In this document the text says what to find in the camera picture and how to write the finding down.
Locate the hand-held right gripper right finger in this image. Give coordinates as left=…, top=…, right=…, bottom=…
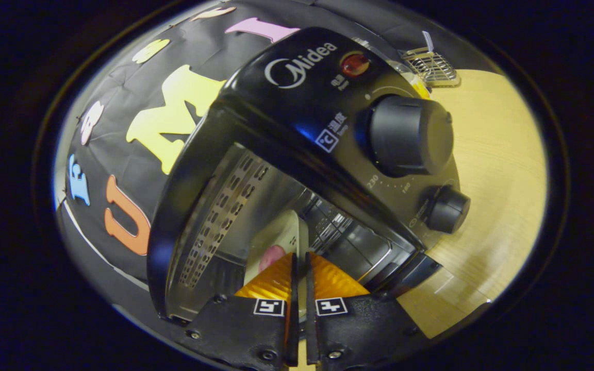
left=305, top=251, right=432, bottom=371

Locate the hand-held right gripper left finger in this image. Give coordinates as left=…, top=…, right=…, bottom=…
left=171, top=252, right=300, bottom=369

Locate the pink round food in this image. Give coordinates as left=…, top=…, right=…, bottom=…
left=258, top=245, right=287, bottom=274

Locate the white rectangular plate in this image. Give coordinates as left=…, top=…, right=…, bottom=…
left=244, top=209, right=310, bottom=371

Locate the black electric oven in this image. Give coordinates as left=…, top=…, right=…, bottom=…
left=146, top=27, right=472, bottom=323

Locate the black backdrop cloth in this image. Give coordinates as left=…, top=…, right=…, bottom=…
left=55, top=0, right=488, bottom=310

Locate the glass jar with wire basket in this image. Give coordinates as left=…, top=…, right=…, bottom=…
left=400, top=31, right=461, bottom=87

